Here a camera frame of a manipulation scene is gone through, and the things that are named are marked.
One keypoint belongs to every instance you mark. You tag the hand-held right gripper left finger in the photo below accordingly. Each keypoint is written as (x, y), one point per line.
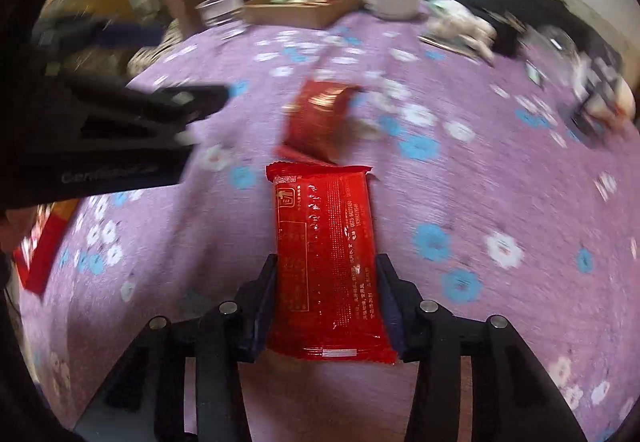
(262, 317)

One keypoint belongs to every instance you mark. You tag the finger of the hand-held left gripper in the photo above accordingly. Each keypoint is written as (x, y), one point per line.
(125, 34)
(190, 99)

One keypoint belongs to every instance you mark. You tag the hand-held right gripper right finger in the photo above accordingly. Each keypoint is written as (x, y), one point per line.
(395, 317)

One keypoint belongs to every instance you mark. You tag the plain red snack packet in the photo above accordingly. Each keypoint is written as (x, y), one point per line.
(325, 262)

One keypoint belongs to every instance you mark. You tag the red and white box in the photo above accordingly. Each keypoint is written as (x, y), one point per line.
(47, 242)

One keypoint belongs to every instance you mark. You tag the clear plastic cup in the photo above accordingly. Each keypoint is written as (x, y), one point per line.
(220, 12)

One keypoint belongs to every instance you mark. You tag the crumpled red wrapper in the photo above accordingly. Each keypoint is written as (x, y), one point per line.
(320, 122)

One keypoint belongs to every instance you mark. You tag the brown cardboard box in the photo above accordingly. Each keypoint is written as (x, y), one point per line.
(300, 12)

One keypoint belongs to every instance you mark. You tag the purple floral tablecloth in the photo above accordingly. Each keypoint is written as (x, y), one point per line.
(500, 202)

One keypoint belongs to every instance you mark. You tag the white mug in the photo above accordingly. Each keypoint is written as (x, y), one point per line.
(397, 2)

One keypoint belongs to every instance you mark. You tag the wooden chopsticks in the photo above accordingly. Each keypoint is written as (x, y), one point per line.
(450, 47)

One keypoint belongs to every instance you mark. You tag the black mug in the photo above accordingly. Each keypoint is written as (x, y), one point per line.
(507, 39)

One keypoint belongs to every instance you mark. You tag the clear glass jar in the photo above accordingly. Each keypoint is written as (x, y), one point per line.
(547, 47)

